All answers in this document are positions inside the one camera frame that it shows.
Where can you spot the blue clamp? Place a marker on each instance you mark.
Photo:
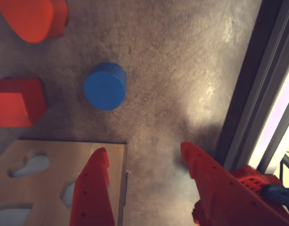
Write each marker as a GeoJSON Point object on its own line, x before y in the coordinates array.
{"type": "Point", "coordinates": [276, 193]}

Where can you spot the wooden shape sorter box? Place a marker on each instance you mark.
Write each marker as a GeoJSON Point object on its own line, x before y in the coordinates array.
{"type": "Point", "coordinates": [52, 179]}

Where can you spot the red cube block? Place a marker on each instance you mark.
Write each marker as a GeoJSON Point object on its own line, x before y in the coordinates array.
{"type": "Point", "coordinates": [17, 106]}

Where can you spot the blue cylinder block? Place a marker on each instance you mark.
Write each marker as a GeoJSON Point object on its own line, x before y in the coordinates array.
{"type": "Point", "coordinates": [104, 90]}

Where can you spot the orange rounded triangle block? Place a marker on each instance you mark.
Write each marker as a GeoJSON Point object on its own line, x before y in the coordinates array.
{"type": "Point", "coordinates": [31, 18]}

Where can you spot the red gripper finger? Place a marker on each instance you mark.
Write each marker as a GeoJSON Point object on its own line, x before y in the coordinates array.
{"type": "Point", "coordinates": [92, 193]}
{"type": "Point", "coordinates": [224, 200]}

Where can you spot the aluminium profile rail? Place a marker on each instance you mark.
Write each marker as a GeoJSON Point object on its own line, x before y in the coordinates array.
{"type": "Point", "coordinates": [262, 89]}

